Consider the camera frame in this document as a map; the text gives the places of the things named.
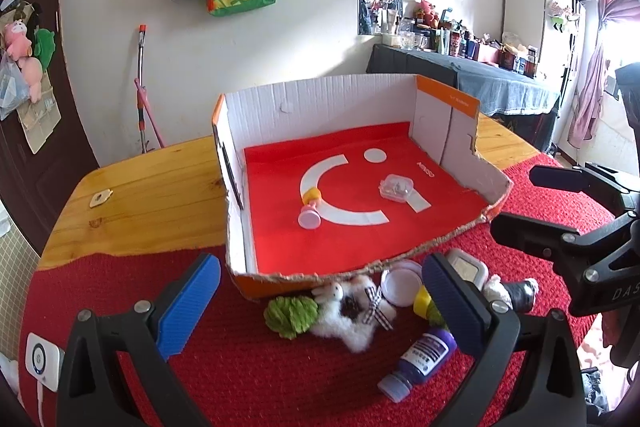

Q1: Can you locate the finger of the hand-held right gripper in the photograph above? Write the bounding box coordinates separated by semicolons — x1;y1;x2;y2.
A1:
529;161;628;208
489;212;618;269

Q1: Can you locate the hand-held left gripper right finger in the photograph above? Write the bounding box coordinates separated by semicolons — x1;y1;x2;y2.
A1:
421;252;587;427

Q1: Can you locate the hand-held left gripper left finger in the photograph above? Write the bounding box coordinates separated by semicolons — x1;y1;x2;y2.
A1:
56;253;222;427

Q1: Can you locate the green knit cabbage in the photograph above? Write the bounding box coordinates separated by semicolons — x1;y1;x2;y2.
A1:
425;304;451;328
263;294;319;340

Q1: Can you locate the grey square case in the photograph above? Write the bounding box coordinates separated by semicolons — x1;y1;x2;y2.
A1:
445;248;490;292

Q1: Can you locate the purple bottle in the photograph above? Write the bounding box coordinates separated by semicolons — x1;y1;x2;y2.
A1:
377;328;458;404

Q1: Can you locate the white plush rabbit plaid bow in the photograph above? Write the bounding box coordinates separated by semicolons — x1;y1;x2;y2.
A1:
310;276;398;354

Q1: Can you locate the white orange cardboard box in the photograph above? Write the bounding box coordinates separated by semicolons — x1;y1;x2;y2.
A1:
212;74;515;303

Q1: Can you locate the small yellow toy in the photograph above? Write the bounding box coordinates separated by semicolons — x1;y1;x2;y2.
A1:
413;285;436;315

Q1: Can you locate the pink curtain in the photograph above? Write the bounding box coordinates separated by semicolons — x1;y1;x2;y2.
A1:
567;0;636;148

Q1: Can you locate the cloth-covered dresser table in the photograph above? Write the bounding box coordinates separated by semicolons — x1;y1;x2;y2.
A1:
366;43;561;148

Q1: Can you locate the small clear plastic box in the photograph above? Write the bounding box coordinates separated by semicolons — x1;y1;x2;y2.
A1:
377;174;415;202

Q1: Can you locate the red sheet with white smile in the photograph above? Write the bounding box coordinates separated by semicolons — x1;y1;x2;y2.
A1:
242;121;491;275

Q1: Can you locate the small pink bottle yellow cap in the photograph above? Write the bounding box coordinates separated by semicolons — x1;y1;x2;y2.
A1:
298;187;323;230

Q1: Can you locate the white charger device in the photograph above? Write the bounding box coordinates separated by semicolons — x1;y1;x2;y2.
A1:
25;332;66;392

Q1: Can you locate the white green plush toy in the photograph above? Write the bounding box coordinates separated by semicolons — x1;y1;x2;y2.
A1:
547;0;581;32

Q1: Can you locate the row of cosmetic bottles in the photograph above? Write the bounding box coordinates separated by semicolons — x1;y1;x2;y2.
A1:
380;4;541;78

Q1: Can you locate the white wardrobe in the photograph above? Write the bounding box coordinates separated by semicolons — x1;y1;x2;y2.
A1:
502;0;586;148

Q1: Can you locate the dark brown door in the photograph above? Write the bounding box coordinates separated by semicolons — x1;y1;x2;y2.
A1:
0;0;101;208

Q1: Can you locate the red plush toy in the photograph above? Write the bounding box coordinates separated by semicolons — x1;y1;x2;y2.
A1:
414;0;441;28

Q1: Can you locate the beige paper bag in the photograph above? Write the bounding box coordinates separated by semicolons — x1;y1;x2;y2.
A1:
17;92;62;155

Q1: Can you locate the pink plush toy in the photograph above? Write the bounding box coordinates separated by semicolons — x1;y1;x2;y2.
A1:
17;56;45;102

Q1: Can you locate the clear plastic bag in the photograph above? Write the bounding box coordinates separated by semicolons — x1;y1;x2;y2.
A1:
0;57;31;120

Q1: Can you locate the pink pig plush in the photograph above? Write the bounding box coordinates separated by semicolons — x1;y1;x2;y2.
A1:
4;21;32;60

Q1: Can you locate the white cable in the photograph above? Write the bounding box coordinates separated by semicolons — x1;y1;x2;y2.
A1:
34;382;49;427

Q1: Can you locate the pink broom handle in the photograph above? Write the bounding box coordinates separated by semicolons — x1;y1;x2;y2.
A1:
134;78;166;148

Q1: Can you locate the silver mop handle orange tip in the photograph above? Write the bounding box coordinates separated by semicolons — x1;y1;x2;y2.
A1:
136;24;150;154

